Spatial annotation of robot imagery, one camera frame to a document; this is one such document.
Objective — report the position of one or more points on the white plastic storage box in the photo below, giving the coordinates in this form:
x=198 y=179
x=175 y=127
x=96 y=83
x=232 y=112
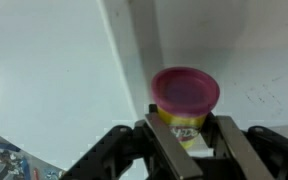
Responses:
x=242 y=44

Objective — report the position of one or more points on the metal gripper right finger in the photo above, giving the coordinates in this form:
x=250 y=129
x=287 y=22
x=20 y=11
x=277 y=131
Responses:
x=242 y=151

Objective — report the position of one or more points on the yellow play dough tub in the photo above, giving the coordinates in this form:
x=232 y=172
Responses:
x=184 y=97

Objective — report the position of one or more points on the round white table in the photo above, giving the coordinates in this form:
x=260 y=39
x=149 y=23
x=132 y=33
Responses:
x=61 y=83

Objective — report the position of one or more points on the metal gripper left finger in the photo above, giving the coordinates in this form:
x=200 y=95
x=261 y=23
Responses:
x=181 y=164

